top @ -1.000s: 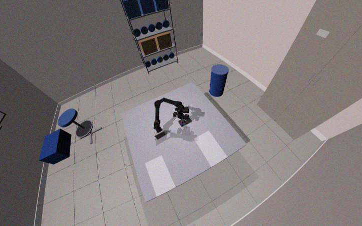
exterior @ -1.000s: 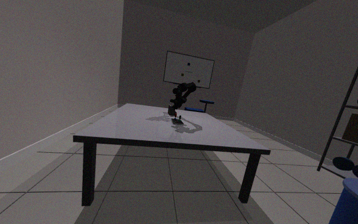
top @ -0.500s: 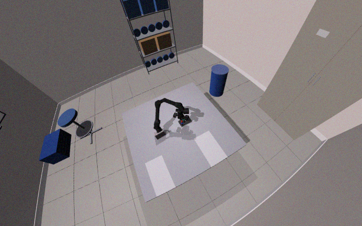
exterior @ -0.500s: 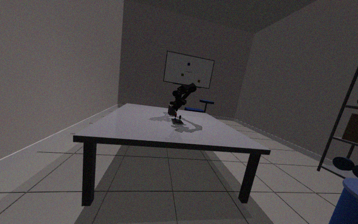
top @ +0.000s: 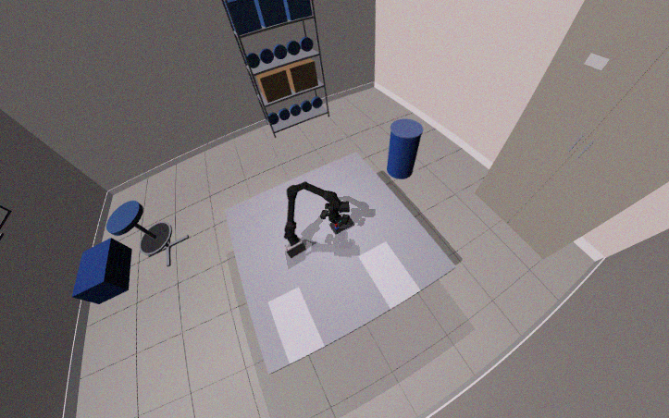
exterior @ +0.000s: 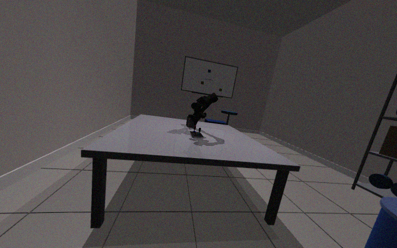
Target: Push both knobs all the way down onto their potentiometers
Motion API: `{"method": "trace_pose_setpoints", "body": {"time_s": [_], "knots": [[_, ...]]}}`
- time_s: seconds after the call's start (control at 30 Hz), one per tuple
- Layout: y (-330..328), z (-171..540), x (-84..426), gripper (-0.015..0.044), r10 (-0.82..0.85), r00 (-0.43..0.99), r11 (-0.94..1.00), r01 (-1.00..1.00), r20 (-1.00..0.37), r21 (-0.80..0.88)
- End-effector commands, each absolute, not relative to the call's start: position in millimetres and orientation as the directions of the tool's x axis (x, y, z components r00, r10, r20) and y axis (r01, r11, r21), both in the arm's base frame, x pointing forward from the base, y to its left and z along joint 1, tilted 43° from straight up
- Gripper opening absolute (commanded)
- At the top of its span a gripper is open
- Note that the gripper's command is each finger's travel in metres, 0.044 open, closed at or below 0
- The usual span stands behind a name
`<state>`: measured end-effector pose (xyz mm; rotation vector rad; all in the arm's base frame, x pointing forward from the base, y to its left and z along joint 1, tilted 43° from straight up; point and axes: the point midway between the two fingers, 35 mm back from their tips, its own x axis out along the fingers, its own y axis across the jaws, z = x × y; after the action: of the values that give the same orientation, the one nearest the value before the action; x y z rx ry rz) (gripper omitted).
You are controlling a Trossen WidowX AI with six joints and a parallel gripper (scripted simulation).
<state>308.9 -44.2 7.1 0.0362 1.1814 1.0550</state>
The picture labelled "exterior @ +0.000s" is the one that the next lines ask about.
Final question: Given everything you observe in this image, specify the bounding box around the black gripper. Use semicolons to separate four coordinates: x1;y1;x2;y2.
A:
188;109;201;126

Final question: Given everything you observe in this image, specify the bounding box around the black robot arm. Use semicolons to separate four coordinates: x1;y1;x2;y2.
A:
191;93;218;119

